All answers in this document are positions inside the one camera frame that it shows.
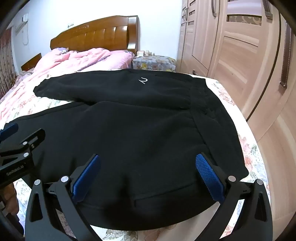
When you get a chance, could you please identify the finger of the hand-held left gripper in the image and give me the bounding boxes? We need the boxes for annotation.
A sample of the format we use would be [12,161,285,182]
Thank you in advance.
[0,123,19,142]
[0,128,46,171]

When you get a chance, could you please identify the floral bedsheet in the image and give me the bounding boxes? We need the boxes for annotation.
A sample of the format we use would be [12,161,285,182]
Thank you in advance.
[0,69,271,241]

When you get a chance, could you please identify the pink quilt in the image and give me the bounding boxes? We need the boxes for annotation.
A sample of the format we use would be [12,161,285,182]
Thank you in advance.
[0,47,135,121]

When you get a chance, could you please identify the small wooden bed board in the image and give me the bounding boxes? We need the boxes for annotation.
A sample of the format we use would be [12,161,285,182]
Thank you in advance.
[21,53,42,71]

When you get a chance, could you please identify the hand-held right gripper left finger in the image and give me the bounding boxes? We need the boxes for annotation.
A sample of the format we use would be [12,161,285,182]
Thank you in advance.
[24,153,102,241]

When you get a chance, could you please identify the nightstand with floral cover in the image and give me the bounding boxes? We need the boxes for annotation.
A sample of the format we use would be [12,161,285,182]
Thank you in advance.
[131,55,176,72]

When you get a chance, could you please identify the wooden headboard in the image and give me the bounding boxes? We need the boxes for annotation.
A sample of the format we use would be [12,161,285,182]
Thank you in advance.
[50,15,139,52]

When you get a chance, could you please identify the long brown wardrobe handle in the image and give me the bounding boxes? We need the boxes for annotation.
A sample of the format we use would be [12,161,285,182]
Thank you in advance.
[279,22,291,89]

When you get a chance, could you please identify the white air conditioner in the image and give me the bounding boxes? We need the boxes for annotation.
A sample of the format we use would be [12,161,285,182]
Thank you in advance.
[14,13,30,32]

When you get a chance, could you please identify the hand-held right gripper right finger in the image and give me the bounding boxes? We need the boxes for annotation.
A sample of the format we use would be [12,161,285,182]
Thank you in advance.
[195,152,274,241]

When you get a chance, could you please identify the reddish patterned curtain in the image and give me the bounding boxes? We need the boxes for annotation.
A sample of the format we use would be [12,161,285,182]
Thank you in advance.
[0,30,17,99]

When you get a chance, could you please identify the black pants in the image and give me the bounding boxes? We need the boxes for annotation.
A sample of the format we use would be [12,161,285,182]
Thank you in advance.
[5,68,249,231]

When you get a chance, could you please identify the purple pillow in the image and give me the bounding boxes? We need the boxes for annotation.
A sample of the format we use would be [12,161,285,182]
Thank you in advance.
[52,47,70,56]

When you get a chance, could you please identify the person's left forearm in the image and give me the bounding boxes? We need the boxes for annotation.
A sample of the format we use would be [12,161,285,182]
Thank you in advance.
[0,183,25,237]

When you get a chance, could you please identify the light wooden wardrobe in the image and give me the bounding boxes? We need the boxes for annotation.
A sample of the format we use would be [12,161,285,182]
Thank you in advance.
[176,0,296,241]

